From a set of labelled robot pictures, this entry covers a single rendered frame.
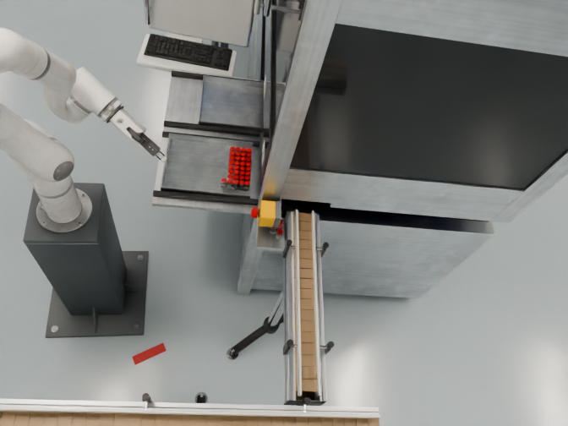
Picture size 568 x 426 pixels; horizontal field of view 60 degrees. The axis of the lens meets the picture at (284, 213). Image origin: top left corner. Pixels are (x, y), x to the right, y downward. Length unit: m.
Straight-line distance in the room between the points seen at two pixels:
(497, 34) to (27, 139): 1.23
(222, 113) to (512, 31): 1.26
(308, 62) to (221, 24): 1.28
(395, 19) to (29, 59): 0.87
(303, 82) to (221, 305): 1.61
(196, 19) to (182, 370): 1.70
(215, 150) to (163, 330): 1.03
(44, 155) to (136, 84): 2.00
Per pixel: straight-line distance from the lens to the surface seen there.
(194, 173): 1.99
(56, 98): 1.56
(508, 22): 1.31
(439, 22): 1.26
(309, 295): 1.75
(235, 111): 2.20
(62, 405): 1.66
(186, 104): 2.21
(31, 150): 1.54
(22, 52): 1.37
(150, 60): 2.49
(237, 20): 2.50
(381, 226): 2.02
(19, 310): 2.80
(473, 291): 3.16
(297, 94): 1.37
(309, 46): 1.25
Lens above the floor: 2.53
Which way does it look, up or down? 59 degrees down
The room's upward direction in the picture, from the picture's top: 19 degrees clockwise
